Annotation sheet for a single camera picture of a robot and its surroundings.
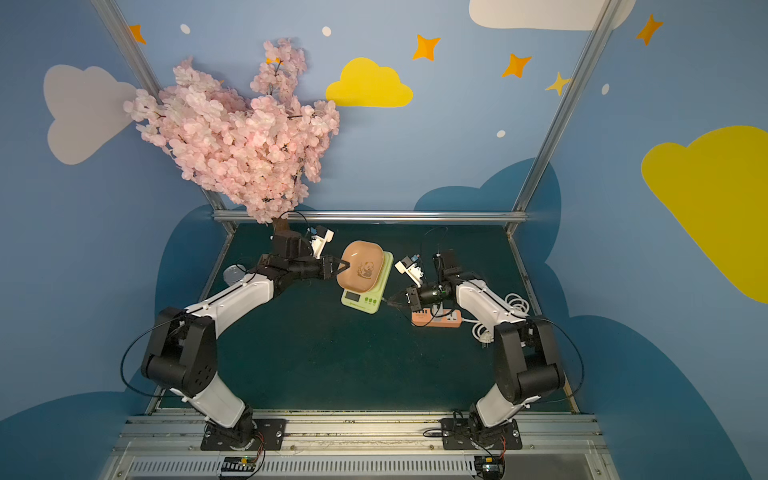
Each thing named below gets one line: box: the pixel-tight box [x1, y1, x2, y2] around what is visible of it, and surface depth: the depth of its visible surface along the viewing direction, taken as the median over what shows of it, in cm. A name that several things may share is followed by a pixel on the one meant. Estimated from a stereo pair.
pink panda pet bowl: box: [337, 240, 385, 293], surface depth 86 cm
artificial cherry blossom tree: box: [124, 39, 340, 235], surface depth 71 cm
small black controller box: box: [474, 455, 506, 480], surface depth 73 cm
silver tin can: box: [222, 264, 246, 286], surface depth 103 cm
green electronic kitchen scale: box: [341, 251, 395, 315], surface depth 84 cm
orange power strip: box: [411, 309, 463, 328], surface depth 95 cm
